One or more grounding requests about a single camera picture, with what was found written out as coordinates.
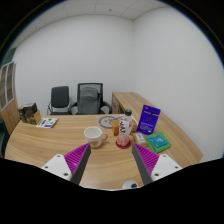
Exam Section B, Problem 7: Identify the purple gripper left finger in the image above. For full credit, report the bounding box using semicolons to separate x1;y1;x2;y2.
41;142;92;186

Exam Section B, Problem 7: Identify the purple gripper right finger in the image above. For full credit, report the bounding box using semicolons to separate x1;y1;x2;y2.
131;142;184;187

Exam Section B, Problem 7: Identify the pink drink bottle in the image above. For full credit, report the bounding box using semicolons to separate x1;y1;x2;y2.
116;109;133;146

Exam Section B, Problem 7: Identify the green box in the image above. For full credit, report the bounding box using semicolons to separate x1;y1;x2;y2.
145;132;171;153

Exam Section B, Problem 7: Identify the small white tan box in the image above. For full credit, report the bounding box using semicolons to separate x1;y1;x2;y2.
134;133;147;145

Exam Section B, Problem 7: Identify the dark red round coaster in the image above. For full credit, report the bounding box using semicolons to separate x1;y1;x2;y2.
115;140;131;149

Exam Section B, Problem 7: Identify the white ceramic mug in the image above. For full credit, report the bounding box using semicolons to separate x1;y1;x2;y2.
84;126;108;148

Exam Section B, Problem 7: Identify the wooden side desk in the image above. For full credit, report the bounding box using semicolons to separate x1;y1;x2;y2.
111;91;204;164

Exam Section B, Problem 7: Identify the purple standing card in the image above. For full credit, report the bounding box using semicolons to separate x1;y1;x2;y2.
137;105;161;135

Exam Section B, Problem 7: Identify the round patterned plate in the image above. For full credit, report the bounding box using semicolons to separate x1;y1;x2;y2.
97;115;121;129

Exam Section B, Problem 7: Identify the green white leaflet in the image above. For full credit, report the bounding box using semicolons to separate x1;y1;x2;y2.
37;118;58;128

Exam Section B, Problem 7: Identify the orange tissue box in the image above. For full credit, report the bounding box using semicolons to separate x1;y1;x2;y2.
112;120;137;136

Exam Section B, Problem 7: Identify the black visitor chair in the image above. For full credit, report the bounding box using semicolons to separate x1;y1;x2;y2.
47;86;71;115

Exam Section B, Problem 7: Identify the grey mesh office chair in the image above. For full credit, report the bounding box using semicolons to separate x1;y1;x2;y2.
70;83;112;115

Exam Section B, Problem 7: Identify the dark brown cardboard box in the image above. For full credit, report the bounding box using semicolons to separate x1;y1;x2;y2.
18;103;42;125

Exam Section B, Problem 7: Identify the black leather chair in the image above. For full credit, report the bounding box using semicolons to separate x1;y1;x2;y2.
0;118;9;158

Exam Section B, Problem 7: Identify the wooden glass-door cabinet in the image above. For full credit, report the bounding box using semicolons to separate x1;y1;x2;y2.
0;62;19;134

